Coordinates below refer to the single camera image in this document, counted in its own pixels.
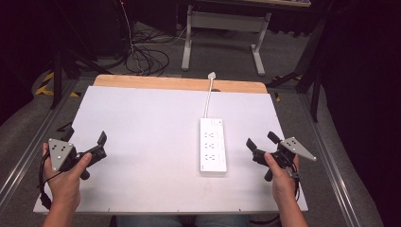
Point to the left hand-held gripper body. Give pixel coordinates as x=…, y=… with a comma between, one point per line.
x=60, y=153

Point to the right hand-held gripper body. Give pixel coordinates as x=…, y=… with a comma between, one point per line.
x=296, y=148

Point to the white power strip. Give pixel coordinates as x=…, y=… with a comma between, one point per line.
x=213, y=146

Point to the person's left hand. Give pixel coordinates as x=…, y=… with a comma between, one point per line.
x=64, y=186

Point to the person's right hand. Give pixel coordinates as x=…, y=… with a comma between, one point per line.
x=283, y=186

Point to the white board sheet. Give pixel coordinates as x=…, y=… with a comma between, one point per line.
x=142, y=142

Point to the yellow and black floor tape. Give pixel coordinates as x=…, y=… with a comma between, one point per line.
x=47, y=86

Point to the black tripod stand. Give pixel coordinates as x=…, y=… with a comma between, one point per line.
x=58, y=72
x=310, y=78

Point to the wooden table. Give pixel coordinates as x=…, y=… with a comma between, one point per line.
x=164, y=83

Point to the black curtain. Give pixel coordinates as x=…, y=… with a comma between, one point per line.
x=365, y=94
x=22, y=47

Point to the wooden desk top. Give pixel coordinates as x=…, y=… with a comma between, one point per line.
x=283, y=2

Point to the metal floor rail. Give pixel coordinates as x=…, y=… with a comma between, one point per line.
x=331, y=164
x=28, y=157

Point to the white metal desk frame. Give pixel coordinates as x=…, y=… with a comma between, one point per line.
x=225, y=22

